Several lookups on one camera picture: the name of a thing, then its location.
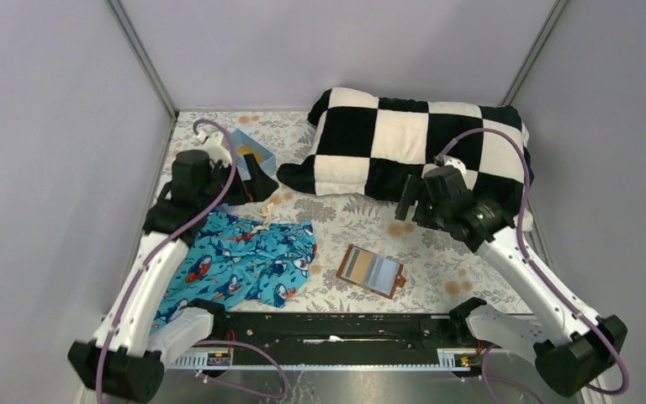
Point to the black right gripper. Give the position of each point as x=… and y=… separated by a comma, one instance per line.
x=420, y=197

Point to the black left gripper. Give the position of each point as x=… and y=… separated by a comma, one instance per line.
x=240, y=182

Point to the brown leather card holder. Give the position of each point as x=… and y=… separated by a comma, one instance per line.
x=372, y=272

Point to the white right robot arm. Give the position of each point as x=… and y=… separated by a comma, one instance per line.
x=570, y=344

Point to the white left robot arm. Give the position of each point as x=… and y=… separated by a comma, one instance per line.
x=127, y=356

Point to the gold card in box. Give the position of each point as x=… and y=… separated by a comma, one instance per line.
x=243, y=151

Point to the blue three-compartment organizer box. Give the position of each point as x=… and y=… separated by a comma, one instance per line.
x=268, y=163

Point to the blue shark print shorts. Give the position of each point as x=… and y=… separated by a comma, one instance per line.
x=233, y=259

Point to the floral patterned table cloth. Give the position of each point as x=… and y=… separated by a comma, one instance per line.
x=440, y=273

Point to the black white checkered pillow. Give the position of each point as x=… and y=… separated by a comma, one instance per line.
x=369, y=145

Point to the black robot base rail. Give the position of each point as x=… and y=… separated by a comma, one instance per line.
x=394, y=341

